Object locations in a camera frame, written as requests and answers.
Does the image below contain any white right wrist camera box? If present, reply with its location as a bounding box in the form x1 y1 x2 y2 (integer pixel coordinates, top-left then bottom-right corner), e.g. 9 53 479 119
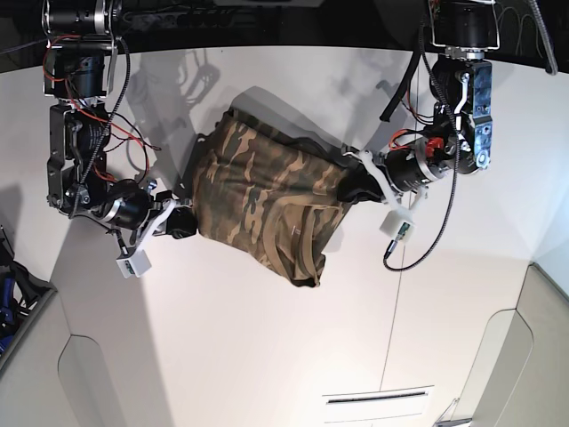
116 248 151 278

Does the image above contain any camouflage T-shirt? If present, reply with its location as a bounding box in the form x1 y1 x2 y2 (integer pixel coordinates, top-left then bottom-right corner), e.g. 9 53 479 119
191 108 353 287

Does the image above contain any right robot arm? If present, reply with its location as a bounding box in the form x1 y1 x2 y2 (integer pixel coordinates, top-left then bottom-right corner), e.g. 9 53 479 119
42 1 197 254

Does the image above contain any blue black items bin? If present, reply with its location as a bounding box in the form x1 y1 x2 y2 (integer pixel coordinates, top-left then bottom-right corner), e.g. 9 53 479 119
1 225 55 358

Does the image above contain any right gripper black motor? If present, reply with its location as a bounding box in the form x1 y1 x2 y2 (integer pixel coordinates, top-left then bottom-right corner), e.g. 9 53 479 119
100 179 198 255

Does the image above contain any grey corrugated hose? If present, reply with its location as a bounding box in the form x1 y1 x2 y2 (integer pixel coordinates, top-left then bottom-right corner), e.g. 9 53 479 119
528 0 559 76

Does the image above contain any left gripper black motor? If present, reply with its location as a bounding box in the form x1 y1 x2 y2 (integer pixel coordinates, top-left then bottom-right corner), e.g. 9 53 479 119
337 137 445 205

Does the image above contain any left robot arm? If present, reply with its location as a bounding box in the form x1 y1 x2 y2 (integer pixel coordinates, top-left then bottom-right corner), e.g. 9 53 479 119
337 1 500 204

